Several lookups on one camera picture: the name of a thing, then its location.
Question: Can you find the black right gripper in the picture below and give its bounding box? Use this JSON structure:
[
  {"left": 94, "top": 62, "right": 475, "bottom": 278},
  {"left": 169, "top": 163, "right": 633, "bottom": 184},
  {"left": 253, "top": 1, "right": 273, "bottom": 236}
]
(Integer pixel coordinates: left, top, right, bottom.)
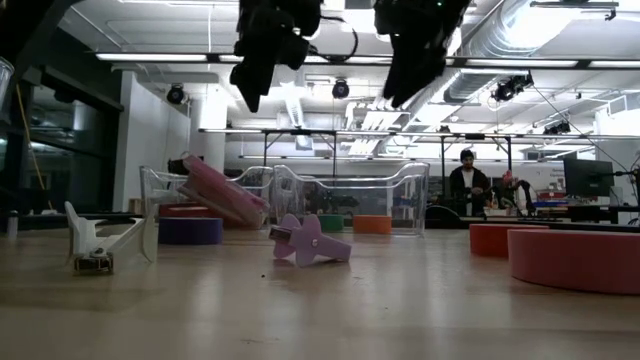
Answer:
[{"left": 382, "top": 0, "right": 471, "bottom": 109}]

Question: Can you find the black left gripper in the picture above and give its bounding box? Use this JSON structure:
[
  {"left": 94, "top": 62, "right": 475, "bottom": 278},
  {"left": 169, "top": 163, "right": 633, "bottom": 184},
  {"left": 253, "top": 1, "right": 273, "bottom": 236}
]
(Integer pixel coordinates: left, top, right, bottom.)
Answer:
[{"left": 228, "top": 0, "right": 310, "bottom": 114}]

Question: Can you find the clear plastic bin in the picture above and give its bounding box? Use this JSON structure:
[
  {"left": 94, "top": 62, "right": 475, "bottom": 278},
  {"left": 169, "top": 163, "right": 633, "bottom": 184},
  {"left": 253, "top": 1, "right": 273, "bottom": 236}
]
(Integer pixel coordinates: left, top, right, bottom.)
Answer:
[
  {"left": 272, "top": 162, "right": 431, "bottom": 236},
  {"left": 139, "top": 164, "right": 275, "bottom": 229}
]

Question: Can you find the pink stapler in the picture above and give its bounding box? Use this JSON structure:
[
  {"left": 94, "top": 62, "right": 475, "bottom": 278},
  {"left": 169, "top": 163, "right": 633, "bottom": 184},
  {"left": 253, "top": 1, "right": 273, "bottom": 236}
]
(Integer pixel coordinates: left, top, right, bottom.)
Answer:
[{"left": 177, "top": 153, "right": 271, "bottom": 230}]

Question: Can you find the orange tape roll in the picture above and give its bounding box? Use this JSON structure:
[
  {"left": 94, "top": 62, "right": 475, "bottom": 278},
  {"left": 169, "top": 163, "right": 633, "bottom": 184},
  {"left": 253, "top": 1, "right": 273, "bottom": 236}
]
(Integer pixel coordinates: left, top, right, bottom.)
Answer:
[{"left": 352, "top": 214, "right": 393, "bottom": 235}]

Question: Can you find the green tape roll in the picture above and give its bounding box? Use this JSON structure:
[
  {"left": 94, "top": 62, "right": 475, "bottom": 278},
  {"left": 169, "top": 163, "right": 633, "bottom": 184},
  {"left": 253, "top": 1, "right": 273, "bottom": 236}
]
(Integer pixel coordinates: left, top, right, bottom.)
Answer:
[{"left": 317, "top": 213, "right": 345, "bottom": 233}]

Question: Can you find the purple tape roll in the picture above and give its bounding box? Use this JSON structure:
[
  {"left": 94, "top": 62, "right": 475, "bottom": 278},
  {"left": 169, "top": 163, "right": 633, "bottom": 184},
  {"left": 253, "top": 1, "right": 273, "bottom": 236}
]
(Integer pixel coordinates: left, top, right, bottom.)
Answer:
[{"left": 157, "top": 216, "right": 224, "bottom": 246}]

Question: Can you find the purple staple remover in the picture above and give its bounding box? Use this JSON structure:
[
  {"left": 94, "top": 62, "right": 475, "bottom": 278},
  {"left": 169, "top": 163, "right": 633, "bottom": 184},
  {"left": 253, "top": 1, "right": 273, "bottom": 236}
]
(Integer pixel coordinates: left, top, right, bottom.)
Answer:
[{"left": 268, "top": 213, "right": 353, "bottom": 268}]

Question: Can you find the red tape roll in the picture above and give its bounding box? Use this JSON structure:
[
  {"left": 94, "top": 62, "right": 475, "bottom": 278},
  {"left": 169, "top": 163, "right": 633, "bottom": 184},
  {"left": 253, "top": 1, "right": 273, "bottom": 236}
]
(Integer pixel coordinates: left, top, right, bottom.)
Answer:
[{"left": 468, "top": 223, "right": 551, "bottom": 259}]

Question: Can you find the pink tape roll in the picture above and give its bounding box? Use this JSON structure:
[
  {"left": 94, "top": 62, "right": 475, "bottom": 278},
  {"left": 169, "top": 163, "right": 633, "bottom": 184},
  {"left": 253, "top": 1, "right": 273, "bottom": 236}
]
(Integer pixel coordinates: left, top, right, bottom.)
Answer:
[{"left": 507, "top": 228, "right": 640, "bottom": 295}]

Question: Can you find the white staple remover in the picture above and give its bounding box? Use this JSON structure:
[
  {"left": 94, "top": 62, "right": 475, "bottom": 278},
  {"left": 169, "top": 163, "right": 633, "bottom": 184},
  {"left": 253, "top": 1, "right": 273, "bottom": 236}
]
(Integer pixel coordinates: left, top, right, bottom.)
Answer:
[{"left": 63, "top": 200, "right": 159, "bottom": 275}]

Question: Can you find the ceiling light tube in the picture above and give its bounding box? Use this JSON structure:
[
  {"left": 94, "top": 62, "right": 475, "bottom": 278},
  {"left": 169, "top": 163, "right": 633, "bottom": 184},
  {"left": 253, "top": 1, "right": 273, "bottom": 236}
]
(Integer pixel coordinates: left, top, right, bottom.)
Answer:
[
  {"left": 95, "top": 52, "right": 208, "bottom": 63},
  {"left": 464, "top": 58, "right": 579, "bottom": 69},
  {"left": 218, "top": 53, "right": 331, "bottom": 64},
  {"left": 589, "top": 59, "right": 640, "bottom": 69},
  {"left": 342, "top": 55, "right": 454, "bottom": 66}
]

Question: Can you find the black metal stand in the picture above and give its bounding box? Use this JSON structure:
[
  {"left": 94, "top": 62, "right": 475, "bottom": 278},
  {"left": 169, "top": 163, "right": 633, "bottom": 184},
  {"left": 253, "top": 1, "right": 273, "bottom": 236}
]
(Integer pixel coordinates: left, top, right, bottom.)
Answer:
[
  {"left": 262, "top": 128, "right": 337, "bottom": 181},
  {"left": 439, "top": 133, "right": 514, "bottom": 181}
]

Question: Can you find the person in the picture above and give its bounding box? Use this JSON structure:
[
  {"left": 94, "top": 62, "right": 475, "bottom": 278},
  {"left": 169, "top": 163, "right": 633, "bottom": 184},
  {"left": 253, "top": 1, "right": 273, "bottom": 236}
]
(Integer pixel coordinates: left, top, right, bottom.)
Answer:
[{"left": 448, "top": 148, "right": 494, "bottom": 217}]

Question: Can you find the wooden box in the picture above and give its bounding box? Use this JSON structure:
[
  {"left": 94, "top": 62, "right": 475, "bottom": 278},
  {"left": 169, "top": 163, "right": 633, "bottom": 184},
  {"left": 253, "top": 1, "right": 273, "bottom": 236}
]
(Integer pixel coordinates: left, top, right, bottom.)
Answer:
[{"left": 128, "top": 197, "right": 157, "bottom": 215}]

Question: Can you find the black desk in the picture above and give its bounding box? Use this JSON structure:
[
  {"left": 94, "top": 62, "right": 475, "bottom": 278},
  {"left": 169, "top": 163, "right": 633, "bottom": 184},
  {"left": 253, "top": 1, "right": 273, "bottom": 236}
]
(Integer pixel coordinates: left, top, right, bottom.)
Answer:
[{"left": 0, "top": 211, "right": 146, "bottom": 232}]

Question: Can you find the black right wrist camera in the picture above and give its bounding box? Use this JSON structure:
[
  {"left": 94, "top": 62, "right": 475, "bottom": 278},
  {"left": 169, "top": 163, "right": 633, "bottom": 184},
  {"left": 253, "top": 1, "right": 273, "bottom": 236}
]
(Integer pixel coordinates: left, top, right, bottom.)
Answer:
[{"left": 374, "top": 0, "right": 405, "bottom": 36}]

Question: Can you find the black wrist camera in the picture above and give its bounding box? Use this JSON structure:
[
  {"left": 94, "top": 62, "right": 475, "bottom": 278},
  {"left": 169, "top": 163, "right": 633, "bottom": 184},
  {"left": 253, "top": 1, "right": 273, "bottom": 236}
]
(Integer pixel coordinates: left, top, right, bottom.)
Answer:
[
  {"left": 374, "top": 0, "right": 405, "bottom": 36},
  {"left": 280, "top": 0, "right": 324, "bottom": 37}
]

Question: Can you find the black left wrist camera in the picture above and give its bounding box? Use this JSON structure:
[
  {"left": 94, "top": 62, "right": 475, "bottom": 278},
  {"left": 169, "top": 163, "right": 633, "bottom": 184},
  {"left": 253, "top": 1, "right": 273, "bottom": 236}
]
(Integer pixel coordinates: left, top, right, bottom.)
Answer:
[{"left": 280, "top": 0, "right": 324, "bottom": 37}]

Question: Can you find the black ceiling camera rig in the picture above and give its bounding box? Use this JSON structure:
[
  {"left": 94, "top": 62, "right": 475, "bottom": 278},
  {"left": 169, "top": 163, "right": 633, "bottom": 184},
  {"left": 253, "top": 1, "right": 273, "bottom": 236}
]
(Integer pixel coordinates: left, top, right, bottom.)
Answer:
[{"left": 492, "top": 73, "right": 535, "bottom": 104}]

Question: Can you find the silver ventilation duct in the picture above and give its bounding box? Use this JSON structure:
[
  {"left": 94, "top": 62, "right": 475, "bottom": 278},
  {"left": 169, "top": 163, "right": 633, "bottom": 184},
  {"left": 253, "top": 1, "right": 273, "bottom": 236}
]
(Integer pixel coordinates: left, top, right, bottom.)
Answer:
[{"left": 442, "top": 0, "right": 556, "bottom": 104}]

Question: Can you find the yellow hanging cable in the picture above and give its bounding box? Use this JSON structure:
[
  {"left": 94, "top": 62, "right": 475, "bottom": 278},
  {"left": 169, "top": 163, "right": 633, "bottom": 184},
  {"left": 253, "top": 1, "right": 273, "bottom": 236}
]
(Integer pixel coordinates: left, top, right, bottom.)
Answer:
[{"left": 14, "top": 82, "right": 54, "bottom": 211}]

